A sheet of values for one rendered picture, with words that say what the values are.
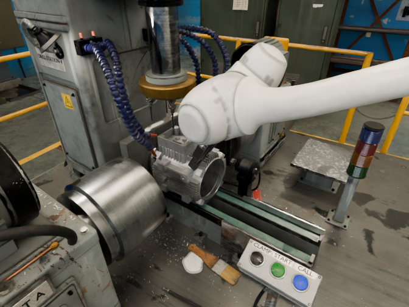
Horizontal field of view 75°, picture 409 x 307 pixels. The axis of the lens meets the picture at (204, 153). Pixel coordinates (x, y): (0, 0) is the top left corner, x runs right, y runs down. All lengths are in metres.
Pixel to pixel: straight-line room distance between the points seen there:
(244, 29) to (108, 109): 3.29
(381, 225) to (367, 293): 0.33
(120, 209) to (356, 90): 0.56
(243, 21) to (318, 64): 1.16
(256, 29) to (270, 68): 3.44
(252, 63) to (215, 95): 0.15
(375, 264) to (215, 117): 0.84
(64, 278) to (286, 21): 3.66
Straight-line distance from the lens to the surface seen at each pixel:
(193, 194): 0.89
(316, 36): 3.83
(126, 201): 0.72
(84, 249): 0.63
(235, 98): 0.45
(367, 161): 1.02
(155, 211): 0.77
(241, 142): 1.09
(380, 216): 1.31
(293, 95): 0.45
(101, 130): 0.99
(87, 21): 0.92
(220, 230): 0.96
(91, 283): 0.72
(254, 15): 4.03
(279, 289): 0.65
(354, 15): 5.68
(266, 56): 0.58
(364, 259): 1.12
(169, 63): 0.83
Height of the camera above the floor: 1.60
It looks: 33 degrees down
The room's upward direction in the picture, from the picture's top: straight up
